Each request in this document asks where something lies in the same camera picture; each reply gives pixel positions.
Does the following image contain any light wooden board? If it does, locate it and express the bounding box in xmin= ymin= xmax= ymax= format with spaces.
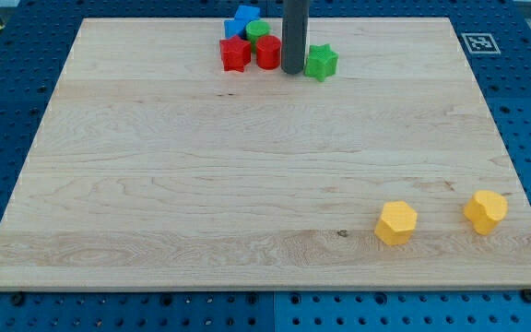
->
xmin=0 ymin=18 xmax=531 ymax=292

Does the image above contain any red cylinder block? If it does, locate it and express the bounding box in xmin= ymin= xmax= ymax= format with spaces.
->
xmin=255 ymin=35 xmax=282 ymax=70

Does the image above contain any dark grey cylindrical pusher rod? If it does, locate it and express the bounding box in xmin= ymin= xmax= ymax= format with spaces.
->
xmin=281 ymin=0 xmax=310 ymax=75

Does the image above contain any green cylinder block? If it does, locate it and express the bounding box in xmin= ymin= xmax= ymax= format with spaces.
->
xmin=245 ymin=19 xmax=271 ymax=53

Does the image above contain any blue cube block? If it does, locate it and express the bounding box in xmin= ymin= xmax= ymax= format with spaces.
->
xmin=223 ymin=19 xmax=248 ymax=39

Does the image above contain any white fiducial marker tag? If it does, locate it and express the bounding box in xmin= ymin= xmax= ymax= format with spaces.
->
xmin=461 ymin=32 xmax=501 ymax=54

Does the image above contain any green star block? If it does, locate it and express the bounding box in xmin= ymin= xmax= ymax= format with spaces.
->
xmin=304 ymin=43 xmax=338 ymax=82

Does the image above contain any blue pentagon block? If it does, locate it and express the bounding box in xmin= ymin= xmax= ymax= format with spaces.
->
xmin=234 ymin=5 xmax=261 ymax=21

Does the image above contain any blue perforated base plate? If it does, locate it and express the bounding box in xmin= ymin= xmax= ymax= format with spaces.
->
xmin=0 ymin=0 xmax=531 ymax=331

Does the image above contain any yellow hexagon block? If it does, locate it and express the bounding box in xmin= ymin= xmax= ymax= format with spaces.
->
xmin=374 ymin=201 xmax=419 ymax=245

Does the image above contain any red star block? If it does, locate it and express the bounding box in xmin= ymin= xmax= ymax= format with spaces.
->
xmin=219 ymin=35 xmax=252 ymax=72

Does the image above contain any yellow heart block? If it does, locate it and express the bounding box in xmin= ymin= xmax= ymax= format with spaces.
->
xmin=463 ymin=190 xmax=509 ymax=235

